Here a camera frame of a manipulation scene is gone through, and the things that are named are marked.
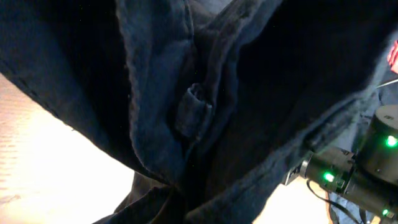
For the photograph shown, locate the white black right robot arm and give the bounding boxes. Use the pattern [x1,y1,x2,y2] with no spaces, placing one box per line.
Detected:
[282,105,397,223]

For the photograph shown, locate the red garment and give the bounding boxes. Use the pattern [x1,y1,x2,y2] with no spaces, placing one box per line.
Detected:
[387,40,398,74]

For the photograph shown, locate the dark navy shorts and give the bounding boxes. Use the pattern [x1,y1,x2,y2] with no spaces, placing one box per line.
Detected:
[1,0,397,223]

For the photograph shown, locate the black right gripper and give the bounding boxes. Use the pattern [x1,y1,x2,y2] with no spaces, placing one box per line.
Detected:
[281,146,356,194]

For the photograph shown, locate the dark navy clothes pile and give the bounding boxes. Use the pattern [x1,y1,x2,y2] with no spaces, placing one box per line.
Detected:
[328,72,397,224]

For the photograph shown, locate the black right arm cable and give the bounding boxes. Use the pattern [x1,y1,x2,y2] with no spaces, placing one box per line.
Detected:
[306,179,364,224]

